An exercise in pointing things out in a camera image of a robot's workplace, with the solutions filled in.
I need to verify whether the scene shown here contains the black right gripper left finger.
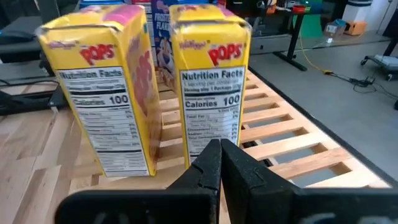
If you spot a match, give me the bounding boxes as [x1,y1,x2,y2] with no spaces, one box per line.
[55,139,222,224]

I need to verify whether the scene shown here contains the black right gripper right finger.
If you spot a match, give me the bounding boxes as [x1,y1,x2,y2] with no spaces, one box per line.
[221,139,398,224]

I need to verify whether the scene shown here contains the yellow Pops cereal box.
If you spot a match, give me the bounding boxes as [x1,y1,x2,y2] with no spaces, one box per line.
[35,3,163,178]
[169,3,252,170]

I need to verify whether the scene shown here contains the blue Frosted Flakes cereal box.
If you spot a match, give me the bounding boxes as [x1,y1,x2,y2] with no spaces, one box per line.
[151,0,218,91]
[79,0,125,9]

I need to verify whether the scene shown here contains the wooden slatted shelf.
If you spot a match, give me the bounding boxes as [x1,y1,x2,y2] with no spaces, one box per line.
[68,70,393,191]

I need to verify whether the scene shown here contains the black T-leg desk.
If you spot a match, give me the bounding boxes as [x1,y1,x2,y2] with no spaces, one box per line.
[226,0,309,72]

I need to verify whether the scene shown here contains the green panel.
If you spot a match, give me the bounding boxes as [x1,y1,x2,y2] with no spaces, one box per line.
[292,0,325,40]

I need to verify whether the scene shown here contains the cardboard box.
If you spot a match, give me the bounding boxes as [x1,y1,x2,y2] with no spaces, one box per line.
[323,18,346,38]

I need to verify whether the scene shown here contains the grey wheeled device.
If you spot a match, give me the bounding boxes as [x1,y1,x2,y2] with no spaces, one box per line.
[360,54,398,82]

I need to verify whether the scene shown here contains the orange box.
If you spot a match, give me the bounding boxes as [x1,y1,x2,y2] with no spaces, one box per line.
[343,20,368,37]

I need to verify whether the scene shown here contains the large white cylinder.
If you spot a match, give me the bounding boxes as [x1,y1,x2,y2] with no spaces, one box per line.
[341,0,374,22]

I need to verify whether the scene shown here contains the large grey desk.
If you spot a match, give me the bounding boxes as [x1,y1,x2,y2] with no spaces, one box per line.
[0,15,47,78]

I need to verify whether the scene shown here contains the yellow cable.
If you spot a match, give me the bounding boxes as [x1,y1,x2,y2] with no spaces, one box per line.
[298,29,335,76]

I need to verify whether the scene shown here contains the black floor cable bundle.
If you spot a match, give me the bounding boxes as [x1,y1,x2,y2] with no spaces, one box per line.
[323,70,398,100]

